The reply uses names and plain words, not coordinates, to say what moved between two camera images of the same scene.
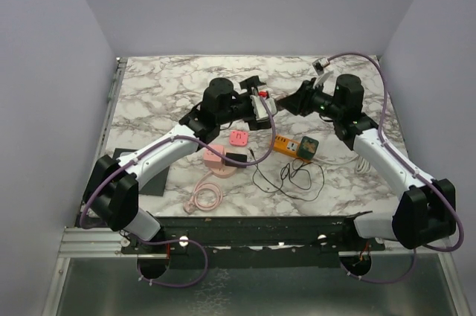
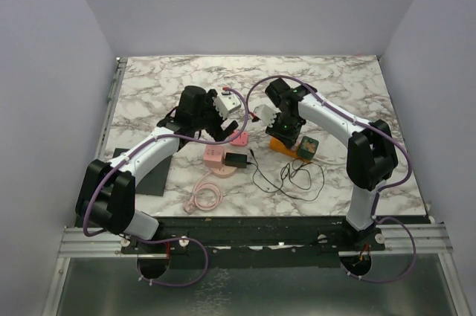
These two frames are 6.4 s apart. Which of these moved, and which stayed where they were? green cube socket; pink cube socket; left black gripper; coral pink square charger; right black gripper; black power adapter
Moved: right black gripper; left black gripper
Stayed: pink cube socket; coral pink square charger; green cube socket; black power adapter
